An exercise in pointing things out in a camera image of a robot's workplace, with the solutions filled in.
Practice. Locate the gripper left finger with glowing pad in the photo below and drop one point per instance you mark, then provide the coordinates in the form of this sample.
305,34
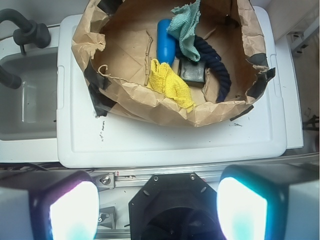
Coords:
48,205

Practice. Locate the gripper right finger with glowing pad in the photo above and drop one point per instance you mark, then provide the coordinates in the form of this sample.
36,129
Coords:
277,201

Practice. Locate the yellow cloth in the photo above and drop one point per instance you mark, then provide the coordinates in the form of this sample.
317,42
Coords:
164,80

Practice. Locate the light blue cloth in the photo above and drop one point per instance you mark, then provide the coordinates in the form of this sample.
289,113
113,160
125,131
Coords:
183,28

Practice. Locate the white plastic bin lid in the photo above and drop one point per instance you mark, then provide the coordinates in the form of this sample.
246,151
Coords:
85,140

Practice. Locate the white plastic tub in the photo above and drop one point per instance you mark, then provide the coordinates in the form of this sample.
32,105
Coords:
28,114

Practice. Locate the dark grey metal block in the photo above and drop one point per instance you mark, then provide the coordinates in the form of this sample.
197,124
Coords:
192,73

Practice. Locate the brown paper bag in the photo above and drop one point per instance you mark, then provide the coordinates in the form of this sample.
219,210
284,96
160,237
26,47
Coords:
110,42

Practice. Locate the blue plastic cylinder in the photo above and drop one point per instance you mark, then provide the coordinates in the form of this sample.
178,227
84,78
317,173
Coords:
166,44

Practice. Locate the aluminium extrusion rail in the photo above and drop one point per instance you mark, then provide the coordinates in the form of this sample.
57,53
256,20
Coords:
109,178

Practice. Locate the black octagonal mount plate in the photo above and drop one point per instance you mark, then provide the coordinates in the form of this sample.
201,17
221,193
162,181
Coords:
179,206

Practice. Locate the brown paper twine handle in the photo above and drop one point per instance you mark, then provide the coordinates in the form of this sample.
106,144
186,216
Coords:
147,59

